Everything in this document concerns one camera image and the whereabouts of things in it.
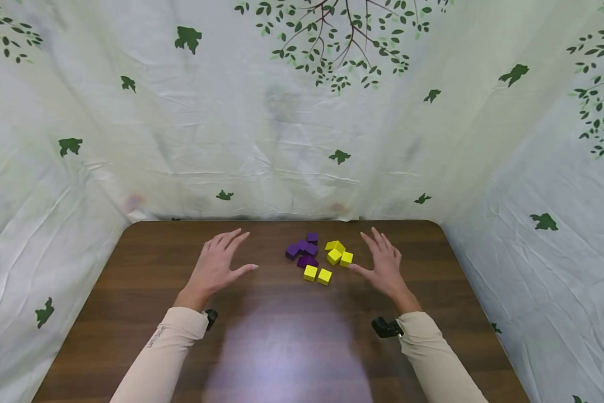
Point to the person's left hand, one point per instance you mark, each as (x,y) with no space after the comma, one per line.
(213,270)

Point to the person's right hand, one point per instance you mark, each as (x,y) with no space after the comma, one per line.
(385,271)

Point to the person's left ring finger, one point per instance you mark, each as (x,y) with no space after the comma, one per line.
(218,242)

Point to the person's left middle finger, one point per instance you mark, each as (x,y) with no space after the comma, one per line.
(230,239)

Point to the person's right index finger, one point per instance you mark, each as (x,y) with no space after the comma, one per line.
(369,246)

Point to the person's left thumb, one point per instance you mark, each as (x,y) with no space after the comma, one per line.
(245,271)

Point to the person's right little finger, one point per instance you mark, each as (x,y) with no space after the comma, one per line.
(398,256)

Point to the person's right middle finger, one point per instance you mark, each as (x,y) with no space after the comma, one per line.
(380,240)

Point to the person's left index finger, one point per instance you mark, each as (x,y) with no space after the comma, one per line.
(238,243)

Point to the person's left little finger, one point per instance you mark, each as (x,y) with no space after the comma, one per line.
(207,247)

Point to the person's right ring finger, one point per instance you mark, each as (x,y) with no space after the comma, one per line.
(389,245)

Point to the person's right thumb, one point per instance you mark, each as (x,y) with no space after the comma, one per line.
(362,271)

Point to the person's right forearm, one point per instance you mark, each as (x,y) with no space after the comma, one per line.
(435,352)

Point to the person's left forearm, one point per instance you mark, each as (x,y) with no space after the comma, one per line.
(163,352)

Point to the yellow cube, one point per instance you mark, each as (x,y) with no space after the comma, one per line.
(335,245)
(334,256)
(346,258)
(310,272)
(324,276)

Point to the purple cube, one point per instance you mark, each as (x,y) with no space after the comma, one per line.
(292,251)
(307,261)
(311,249)
(302,244)
(312,237)

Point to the black wrist band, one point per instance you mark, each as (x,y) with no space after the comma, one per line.
(211,318)
(386,327)

